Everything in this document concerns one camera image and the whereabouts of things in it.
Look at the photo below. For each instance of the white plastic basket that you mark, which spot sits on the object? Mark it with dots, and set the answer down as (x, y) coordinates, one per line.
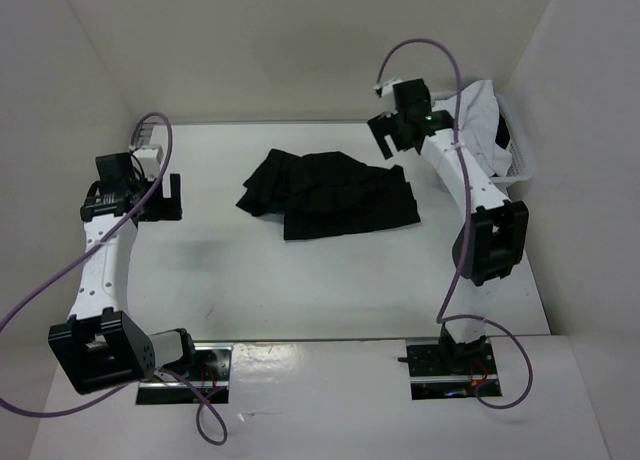
(522, 163)

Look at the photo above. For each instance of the black garment in basket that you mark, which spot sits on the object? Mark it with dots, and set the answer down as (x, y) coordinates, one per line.
(503, 135)

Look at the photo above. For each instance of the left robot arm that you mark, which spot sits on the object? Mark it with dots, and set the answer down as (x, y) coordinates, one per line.
(99, 346)

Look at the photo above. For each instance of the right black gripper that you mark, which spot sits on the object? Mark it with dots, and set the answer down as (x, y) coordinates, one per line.
(381, 126)

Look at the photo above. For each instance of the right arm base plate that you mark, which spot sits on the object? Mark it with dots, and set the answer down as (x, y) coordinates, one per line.
(434, 376)

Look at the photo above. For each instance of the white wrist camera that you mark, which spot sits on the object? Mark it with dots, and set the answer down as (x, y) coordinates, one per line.
(385, 88)
(148, 159)

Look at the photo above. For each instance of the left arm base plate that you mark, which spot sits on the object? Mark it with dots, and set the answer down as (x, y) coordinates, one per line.
(210, 375)

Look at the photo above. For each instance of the black pleated skirt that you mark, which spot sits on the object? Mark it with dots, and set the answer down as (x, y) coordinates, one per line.
(329, 194)

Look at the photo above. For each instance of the white skirt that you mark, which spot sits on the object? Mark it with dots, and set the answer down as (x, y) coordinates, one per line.
(478, 123)

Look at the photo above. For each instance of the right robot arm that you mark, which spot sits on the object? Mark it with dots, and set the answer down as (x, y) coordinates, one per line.
(457, 137)

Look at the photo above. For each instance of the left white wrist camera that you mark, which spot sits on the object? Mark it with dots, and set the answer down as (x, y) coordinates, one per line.
(148, 159)

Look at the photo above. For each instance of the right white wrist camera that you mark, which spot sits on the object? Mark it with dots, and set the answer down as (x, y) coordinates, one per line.
(385, 88)

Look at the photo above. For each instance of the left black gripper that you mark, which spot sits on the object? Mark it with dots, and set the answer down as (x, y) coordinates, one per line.
(166, 208)

